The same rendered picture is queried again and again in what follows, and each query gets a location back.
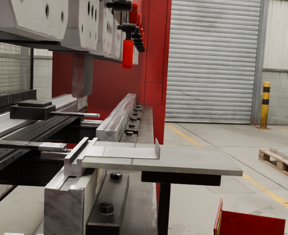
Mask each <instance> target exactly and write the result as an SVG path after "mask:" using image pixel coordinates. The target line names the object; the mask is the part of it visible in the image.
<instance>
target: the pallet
mask: <svg viewBox="0 0 288 235"><path fill-rule="evenodd" d="M259 151H260V152H259V158H258V159H259V160H260V161H262V162H264V163H266V164H268V165H269V166H271V167H273V168H275V169H276V170H278V171H280V172H282V173H283V174H285V175H287V176H288V159H286V158H284V157H281V156H279V155H277V154H275V153H273V152H271V151H270V150H269V149H260V150H259ZM270 157H273V158H274V159H276V160H277V164H276V163H274V162H272V161H270Z"/></svg>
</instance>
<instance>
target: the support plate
mask: <svg viewBox="0 0 288 235"><path fill-rule="evenodd" d="M134 144H135V143H119V142H102V141H96V143H95V144H94V146H105V147H106V146H113V147H134ZM136 148H155V145H154V144H137V145H136ZM130 163H131V159H127V158H103V157H85V158H84V159H83V161H82V166H81V167H84V168H101V169H117V170H134V171H151V172H168V173H193V174H209V175H226V176H243V170H242V169H241V168H240V167H239V166H238V165H237V164H236V163H235V161H234V160H233V159H232V158H231V157H230V156H229V155H228V154H227V153H226V151H225V150H224V149H223V148H213V147H195V146H179V145H160V159H134V160H133V164H132V165H130Z"/></svg>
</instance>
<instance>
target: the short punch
mask: <svg viewBox="0 0 288 235"><path fill-rule="evenodd" d="M92 83H93V55H88V54H81V53H73V65H72V97H73V98H77V103H76V109H79V108H81V107H83V106H85V105H87V97H88V95H90V94H91V93H92Z"/></svg>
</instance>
